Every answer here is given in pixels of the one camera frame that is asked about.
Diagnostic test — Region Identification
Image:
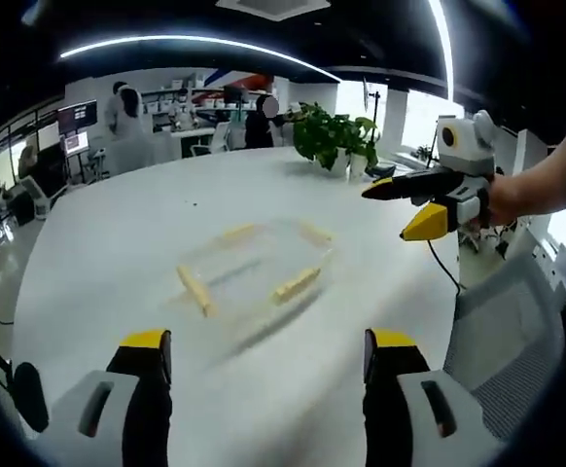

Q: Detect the white storage shelf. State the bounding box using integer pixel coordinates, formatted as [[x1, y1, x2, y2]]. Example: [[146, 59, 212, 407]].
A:
[[141, 80, 209, 126]]

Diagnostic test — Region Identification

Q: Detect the black tripod stand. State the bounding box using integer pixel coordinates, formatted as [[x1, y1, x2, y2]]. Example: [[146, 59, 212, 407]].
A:
[[362, 77, 382, 145]]

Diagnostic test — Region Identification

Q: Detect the clear plastic box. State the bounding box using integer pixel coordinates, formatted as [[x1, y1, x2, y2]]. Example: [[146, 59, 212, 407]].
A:
[[165, 218, 337, 320]]

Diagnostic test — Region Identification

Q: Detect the long curved ceiling light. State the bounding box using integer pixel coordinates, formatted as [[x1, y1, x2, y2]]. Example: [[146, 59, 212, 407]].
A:
[[58, 34, 342, 83], [428, 0, 458, 101]]

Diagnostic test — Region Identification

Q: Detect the black flat object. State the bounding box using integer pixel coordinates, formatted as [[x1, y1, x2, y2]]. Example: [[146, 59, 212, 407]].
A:
[[367, 162, 397, 180]]

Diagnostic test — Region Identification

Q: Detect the black cable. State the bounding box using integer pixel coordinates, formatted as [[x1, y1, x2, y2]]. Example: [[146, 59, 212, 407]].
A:
[[426, 237, 465, 296]]

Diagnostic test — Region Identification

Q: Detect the white plant pot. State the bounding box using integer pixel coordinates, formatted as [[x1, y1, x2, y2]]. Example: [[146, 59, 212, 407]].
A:
[[328, 148, 350, 177]]

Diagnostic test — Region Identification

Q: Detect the black monitor stand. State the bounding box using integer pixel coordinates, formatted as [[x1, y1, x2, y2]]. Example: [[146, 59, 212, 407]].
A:
[[0, 323, 51, 435]]

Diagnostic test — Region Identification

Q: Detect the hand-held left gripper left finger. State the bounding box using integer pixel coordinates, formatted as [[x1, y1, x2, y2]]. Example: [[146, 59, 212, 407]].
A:
[[44, 329, 173, 467]]

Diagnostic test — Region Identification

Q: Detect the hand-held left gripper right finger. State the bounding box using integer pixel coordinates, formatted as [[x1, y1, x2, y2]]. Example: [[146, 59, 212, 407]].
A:
[[363, 328, 508, 467]]

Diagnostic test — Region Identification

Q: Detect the large wall screen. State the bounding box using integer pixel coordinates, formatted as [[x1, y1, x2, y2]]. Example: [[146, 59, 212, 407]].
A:
[[57, 100, 98, 137]]

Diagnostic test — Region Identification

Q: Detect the small screen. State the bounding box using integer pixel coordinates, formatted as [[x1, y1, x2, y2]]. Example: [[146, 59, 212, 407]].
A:
[[63, 134, 90, 157]]

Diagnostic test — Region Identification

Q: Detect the person's right hand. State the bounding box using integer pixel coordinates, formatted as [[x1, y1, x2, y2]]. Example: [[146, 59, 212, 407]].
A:
[[479, 168, 526, 230]]

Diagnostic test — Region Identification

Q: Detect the grey mesh office chair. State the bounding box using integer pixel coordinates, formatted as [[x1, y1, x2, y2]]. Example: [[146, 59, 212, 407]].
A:
[[442, 252, 566, 442]]

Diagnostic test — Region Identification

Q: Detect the green potted plant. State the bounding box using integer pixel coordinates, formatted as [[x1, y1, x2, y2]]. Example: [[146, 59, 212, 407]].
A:
[[292, 101, 379, 171]]

